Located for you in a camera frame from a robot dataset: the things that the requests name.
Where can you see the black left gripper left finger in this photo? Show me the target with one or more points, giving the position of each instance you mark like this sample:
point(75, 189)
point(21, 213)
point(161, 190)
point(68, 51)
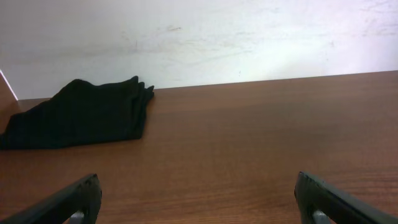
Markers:
point(83, 197)

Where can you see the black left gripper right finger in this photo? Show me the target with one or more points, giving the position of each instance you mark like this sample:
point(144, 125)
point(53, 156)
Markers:
point(320, 202)

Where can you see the black shorts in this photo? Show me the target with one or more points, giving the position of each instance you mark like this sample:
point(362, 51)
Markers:
point(81, 113)

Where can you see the brown wooden side panel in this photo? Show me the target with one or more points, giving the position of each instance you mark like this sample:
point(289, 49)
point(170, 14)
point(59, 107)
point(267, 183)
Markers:
point(9, 102)

